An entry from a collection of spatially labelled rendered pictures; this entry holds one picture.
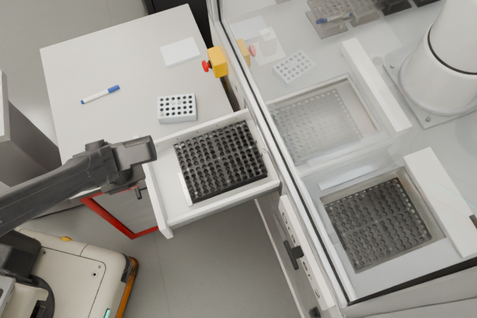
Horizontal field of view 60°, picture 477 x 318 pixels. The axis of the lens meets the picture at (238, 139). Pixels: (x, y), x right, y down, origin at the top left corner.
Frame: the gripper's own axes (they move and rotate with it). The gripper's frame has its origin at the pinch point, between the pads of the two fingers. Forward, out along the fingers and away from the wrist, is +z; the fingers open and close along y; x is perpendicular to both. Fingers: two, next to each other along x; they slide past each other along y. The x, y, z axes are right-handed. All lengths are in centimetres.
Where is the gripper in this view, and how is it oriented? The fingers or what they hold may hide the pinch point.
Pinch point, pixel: (131, 185)
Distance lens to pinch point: 106.6
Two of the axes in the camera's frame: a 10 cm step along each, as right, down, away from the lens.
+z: 0.5, 4.2, 9.0
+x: -3.5, -8.4, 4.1
